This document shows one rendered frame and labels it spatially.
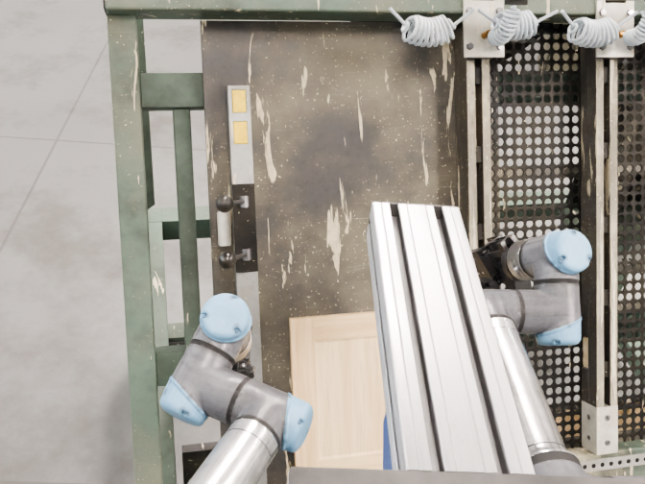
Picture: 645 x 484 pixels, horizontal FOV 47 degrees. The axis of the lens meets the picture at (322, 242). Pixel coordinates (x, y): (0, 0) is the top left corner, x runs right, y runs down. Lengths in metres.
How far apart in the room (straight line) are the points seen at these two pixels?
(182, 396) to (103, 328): 2.42
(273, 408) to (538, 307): 0.48
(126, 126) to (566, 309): 0.98
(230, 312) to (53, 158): 3.65
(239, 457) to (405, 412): 0.48
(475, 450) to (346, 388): 1.29
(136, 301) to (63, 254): 2.27
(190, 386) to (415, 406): 0.60
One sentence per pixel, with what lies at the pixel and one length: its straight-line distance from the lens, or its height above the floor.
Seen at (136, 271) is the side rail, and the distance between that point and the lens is 1.67.
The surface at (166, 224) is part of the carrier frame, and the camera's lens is 2.78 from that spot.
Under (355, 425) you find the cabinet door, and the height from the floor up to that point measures 1.00.
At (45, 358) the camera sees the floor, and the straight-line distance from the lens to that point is 3.42.
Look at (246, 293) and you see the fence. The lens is 1.70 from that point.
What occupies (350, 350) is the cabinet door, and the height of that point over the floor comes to 1.15.
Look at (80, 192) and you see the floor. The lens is 4.37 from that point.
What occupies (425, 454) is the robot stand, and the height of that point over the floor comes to 2.03.
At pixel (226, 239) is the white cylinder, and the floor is 1.40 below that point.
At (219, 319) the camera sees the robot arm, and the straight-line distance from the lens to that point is 1.11.
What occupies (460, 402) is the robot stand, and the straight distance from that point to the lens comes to 0.57.
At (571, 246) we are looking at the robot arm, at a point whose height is 1.73.
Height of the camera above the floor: 2.45
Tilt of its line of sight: 38 degrees down
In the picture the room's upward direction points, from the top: 7 degrees clockwise
